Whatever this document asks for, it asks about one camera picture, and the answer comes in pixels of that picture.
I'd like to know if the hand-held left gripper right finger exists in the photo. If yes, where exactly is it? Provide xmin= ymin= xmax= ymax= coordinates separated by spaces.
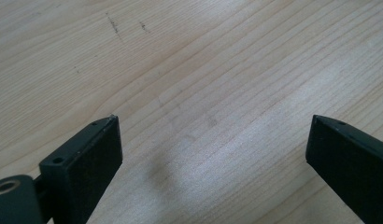
xmin=305 ymin=114 xmax=383 ymax=224

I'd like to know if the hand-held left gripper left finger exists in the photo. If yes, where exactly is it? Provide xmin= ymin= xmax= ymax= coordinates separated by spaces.
xmin=38 ymin=114 xmax=123 ymax=224

